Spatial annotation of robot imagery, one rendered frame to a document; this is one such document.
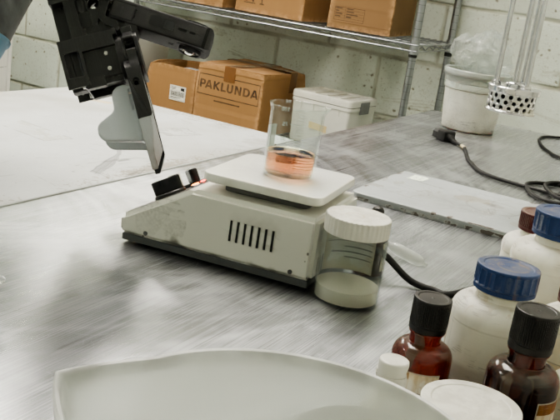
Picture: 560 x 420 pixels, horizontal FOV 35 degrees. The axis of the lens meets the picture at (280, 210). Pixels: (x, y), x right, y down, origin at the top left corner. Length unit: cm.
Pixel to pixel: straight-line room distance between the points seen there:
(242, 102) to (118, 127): 230
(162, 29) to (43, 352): 43
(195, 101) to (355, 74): 63
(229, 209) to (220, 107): 246
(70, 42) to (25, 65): 348
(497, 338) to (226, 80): 272
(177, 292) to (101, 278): 7
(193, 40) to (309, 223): 27
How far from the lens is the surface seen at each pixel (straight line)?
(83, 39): 95
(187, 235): 84
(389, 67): 341
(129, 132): 92
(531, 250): 71
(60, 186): 105
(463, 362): 60
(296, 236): 79
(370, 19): 305
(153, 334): 68
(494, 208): 121
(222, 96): 326
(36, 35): 437
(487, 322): 58
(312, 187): 82
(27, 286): 76
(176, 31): 96
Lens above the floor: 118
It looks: 16 degrees down
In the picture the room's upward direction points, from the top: 9 degrees clockwise
